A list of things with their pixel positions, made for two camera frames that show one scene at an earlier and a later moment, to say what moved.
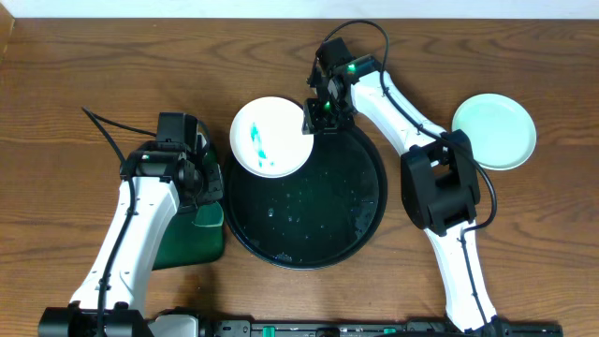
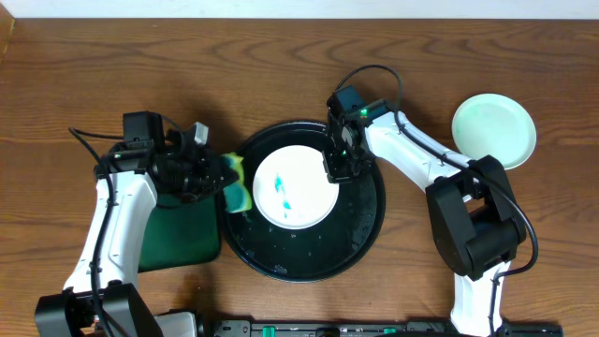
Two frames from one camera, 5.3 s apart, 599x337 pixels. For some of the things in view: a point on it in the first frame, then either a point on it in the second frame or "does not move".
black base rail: [388, 328] does not move
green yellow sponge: [207, 215] to [237, 196]
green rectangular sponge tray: [196, 235] does not move
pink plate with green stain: [267, 137] to [291, 186]
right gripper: [316, 123] to [334, 171]
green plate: [502, 129] does not move
